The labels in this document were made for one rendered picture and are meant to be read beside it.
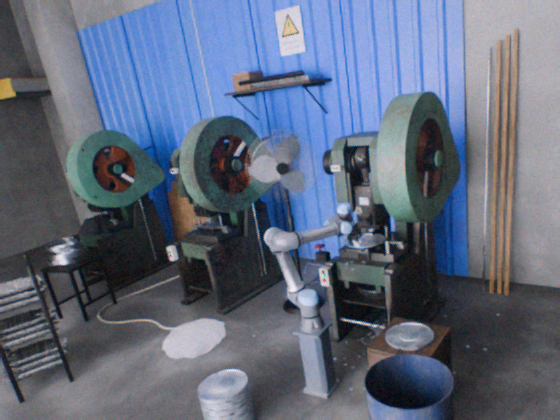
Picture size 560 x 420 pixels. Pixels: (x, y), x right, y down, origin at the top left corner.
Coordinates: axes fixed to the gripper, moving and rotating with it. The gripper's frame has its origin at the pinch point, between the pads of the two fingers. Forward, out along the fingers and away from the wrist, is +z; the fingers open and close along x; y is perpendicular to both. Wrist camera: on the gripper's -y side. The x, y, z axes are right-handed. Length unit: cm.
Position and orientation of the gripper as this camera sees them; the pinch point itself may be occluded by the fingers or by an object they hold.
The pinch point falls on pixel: (355, 246)
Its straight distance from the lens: 299.7
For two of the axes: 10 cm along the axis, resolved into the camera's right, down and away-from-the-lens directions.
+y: 8.6, 0.7, -5.1
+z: 3.2, 7.1, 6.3
